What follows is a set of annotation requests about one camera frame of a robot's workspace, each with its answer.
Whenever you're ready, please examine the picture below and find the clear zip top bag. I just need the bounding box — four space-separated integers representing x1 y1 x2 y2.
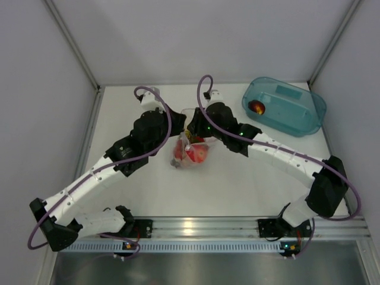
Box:
170 108 217 169

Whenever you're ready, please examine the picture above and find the dark red fake peach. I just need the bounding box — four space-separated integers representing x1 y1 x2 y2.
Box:
248 100 266 115

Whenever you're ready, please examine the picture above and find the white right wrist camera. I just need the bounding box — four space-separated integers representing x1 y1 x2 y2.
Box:
203 90 224 107

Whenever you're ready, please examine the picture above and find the red yellow fake cherry bunch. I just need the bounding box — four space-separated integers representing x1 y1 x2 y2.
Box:
185 129 205 144

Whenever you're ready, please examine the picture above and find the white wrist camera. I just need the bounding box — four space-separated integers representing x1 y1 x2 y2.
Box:
203 90 224 107
140 90 164 111

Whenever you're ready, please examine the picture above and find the teal transparent plastic bin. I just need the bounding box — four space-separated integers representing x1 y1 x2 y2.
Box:
242 77 327 137

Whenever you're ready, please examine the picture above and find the light blue cable duct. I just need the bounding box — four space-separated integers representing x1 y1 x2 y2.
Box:
63 239 290 253

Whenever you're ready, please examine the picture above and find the fake purple grape bunch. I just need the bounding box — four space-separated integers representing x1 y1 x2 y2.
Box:
170 159 182 168

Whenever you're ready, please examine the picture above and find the aluminium mounting rail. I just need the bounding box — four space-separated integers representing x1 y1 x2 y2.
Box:
47 216 372 239

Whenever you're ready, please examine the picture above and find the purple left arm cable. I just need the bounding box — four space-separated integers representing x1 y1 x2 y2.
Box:
27 85 173 261

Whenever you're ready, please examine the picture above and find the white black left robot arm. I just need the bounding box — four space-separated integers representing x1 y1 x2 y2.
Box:
30 109 186 252

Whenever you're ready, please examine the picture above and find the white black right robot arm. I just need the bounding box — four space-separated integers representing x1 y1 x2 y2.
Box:
188 102 349 238

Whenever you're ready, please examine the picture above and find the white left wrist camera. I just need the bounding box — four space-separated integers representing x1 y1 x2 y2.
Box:
140 90 164 111

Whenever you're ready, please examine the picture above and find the red fake apple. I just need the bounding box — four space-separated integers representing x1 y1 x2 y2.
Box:
173 140 209 167

